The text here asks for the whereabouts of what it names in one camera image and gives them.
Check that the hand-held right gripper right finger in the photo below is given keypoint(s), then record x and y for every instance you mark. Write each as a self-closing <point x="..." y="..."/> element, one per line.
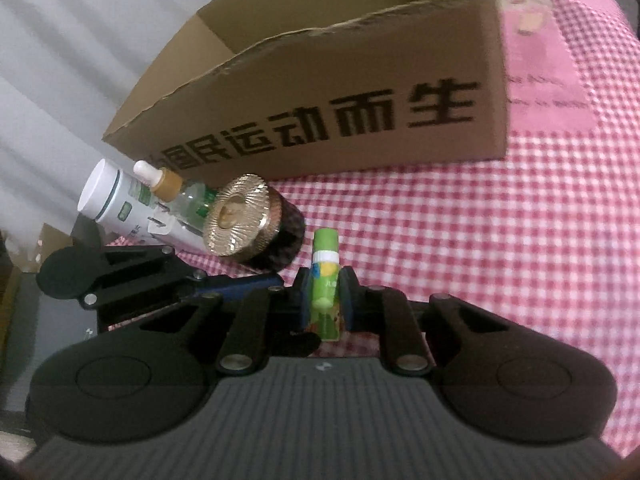
<point x="351" y="302"/>

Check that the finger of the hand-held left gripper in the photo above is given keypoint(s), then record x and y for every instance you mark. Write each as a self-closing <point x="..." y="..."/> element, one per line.
<point x="240" y="285"/>

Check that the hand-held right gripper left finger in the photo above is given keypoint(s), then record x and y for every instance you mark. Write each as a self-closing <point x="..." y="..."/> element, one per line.
<point x="301" y="302"/>

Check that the green lip balm tube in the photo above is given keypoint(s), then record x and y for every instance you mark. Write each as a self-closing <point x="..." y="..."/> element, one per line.
<point x="325" y="270"/>

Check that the gold-lid cosmetic jar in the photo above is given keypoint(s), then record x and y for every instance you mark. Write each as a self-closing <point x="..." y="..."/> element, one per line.
<point x="240" y="220"/>

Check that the white plastic bottle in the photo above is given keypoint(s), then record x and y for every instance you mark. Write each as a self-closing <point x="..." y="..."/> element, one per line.
<point x="107" y="195"/>

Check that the green dropper bottle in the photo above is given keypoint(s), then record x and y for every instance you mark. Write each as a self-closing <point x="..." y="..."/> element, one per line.
<point x="167" y="182"/>

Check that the brown cardboard box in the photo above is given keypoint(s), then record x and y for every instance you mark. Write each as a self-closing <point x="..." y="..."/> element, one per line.
<point x="400" y="60"/>

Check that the pink checked tablecloth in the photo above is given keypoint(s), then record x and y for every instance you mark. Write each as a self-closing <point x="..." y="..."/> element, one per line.
<point x="500" y="240"/>

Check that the white curtain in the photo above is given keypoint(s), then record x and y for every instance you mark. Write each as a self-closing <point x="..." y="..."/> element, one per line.
<point x="75" y="60"/>

